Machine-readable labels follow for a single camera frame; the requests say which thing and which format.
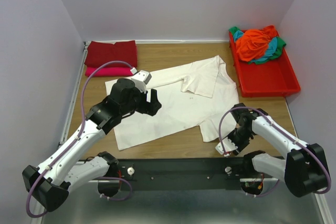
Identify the orange t-shirt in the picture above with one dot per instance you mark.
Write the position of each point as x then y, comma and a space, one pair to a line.
253, 44

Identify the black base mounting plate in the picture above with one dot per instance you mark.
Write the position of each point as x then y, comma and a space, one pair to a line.
184, 173

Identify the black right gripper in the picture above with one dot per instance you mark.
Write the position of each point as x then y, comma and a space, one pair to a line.
240, 147

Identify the aluminium left side rail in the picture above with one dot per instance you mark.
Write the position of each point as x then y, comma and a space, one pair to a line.
65, 130

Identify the aluminium frame rail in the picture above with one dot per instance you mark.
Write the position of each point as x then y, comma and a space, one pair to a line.
97, 168

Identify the white t-shirt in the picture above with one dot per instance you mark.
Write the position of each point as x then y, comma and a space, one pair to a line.
195, 94

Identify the teal t-shirt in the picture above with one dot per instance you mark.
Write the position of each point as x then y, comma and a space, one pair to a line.
271, 48

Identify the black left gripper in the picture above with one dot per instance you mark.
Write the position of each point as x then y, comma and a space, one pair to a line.
151, 108

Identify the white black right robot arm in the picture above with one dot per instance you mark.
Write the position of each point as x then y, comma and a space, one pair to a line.
302, 167

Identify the red plastic bin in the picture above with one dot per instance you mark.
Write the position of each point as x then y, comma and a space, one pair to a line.
275, 78

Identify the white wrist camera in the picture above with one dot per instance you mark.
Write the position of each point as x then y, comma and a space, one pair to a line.
140, 79
226, 147

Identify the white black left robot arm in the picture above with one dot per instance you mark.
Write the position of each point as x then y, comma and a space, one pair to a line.
52, 180

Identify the dark red folded t-shirt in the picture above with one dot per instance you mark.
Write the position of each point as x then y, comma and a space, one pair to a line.
99, 53

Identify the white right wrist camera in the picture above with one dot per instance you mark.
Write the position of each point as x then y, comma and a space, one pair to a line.
226, 147

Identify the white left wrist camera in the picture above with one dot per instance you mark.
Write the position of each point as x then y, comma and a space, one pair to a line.
140, 79

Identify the pink folded t-shirt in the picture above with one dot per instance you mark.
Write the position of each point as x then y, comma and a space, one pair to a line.
114, 72

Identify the green t-shirt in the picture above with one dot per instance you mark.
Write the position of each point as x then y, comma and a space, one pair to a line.
279, 43

